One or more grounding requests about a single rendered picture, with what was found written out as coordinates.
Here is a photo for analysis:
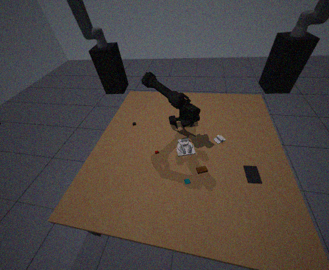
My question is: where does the small brown block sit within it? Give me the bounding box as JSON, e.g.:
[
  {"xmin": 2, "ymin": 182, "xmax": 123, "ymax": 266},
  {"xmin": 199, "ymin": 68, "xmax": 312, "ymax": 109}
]
[{"xmin": 196, "ymin": 166, "xmax": 208, "ymax": 174}]

